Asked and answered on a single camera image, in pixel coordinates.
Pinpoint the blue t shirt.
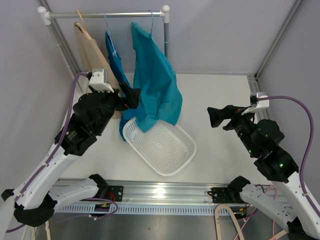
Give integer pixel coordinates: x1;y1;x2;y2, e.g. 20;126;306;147
105;31;137;141

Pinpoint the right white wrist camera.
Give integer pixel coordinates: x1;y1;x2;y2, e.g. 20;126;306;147
241;92;270;115

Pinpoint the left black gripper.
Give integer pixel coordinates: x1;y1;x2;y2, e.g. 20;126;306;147
89;82;140;134

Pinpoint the white perforated basket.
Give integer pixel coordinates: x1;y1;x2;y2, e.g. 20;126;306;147
122;118;197;177

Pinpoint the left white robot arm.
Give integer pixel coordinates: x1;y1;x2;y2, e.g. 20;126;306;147
1;83;141;227

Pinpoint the beige t shirt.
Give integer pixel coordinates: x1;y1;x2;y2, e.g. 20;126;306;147
73;21;123;120

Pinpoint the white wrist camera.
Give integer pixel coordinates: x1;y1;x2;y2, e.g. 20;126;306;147
241;92;270;115
88;68;120;93

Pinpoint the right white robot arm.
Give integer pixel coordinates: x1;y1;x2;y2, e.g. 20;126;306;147
207;105;320;240

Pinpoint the metal clothes rack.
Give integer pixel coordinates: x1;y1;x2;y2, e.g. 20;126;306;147
37;0;170;79

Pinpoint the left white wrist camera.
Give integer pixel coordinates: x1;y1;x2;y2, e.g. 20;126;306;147
88;68;120;93

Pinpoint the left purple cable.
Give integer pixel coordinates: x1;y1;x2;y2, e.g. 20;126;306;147
4;71;119;233

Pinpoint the pink cable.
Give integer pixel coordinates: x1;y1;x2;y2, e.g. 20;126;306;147
233;184;286;240

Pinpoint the teal t shirt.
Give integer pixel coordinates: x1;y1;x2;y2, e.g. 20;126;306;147
131;22;183;132

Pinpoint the blue wire hanger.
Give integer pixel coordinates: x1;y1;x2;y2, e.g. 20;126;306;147
103;12;118;57
147;9;156;35

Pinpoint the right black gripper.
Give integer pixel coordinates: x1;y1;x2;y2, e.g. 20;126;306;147
206;104;258;156

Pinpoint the beige plastic hanger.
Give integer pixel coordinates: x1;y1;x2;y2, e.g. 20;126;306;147
76;9;85;26

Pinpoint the beige spare hanger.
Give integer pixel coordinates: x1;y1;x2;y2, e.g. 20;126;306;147
30;221;52;240
214;203;247;240

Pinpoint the aluminium mounting rail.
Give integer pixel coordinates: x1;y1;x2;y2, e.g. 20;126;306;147
53;177;295;216

